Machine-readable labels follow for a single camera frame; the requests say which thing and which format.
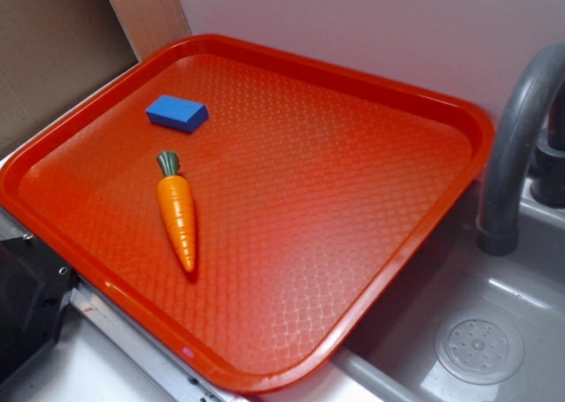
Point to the blue rectangular block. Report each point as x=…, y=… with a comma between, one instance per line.
x=177, y=113

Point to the brown cardboard panel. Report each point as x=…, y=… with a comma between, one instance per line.
x=55, y=53

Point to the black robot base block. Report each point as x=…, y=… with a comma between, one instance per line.
x=36, y=287

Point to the dark grey faucet handle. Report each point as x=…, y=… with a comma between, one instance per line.
x=548, y=186

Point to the orange toy carrot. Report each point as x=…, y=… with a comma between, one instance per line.
x=177, y=208

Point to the red plastic serving tray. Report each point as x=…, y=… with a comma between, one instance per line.
x=313, y=186

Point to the grey plastic toy sink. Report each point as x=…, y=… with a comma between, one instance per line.
x=103, y=355

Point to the round sink drain strainer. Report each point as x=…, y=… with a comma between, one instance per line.
x=479, y=347

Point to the grey curved faucet spout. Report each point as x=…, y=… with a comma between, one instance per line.
x=512, y=156

